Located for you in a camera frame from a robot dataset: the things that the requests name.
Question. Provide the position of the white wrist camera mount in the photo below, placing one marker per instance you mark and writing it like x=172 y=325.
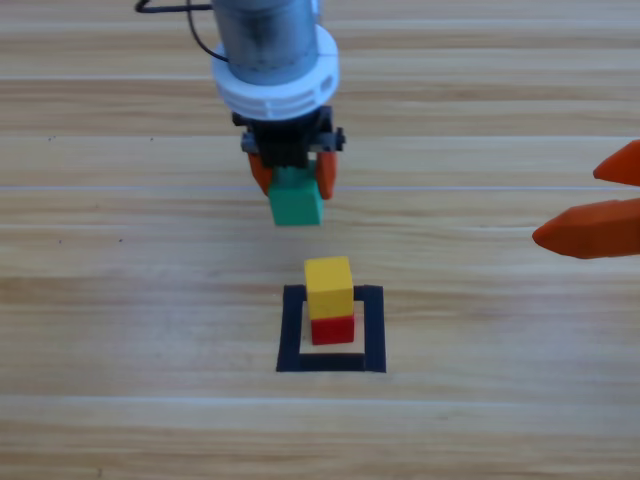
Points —
x=275 y=102

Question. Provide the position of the red cube block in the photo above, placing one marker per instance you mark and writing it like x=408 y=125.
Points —
x=332 y=330

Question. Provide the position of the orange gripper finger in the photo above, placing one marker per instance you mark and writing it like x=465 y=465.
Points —
x=595 y=232
x=622 y=167

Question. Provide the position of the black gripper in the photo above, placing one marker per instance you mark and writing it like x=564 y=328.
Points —
x=285 y=145

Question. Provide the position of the yellow cube block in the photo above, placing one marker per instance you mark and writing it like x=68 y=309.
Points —
x=327 y=292

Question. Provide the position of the black tape square outline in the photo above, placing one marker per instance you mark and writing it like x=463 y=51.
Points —
x=290 y=345

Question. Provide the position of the green cube block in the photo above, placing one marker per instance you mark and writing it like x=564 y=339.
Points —
x=295 y=207

